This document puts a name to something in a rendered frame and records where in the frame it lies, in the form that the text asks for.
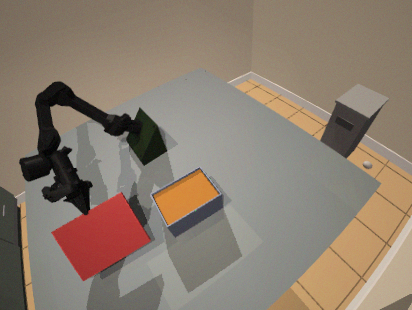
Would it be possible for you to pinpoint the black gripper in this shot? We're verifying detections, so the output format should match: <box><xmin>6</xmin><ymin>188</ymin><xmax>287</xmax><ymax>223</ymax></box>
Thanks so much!
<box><xmin>51</xmin><ymin>165</ymin><xmax>93</xmax><ymax>215</ymax></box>

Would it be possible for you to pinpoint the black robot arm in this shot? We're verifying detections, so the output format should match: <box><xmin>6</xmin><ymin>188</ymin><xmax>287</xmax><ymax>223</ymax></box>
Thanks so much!
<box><xmin>19</xmin><ymin>81</ymin><xmax>142</xmax><ymax>203</ymax></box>

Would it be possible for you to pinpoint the red lid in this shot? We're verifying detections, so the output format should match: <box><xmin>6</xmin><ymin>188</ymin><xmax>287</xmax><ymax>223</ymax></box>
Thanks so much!
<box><xmin>51</xmin><ymin>192</ymin><xmax>151</xmax><ymax>281</ymax></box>

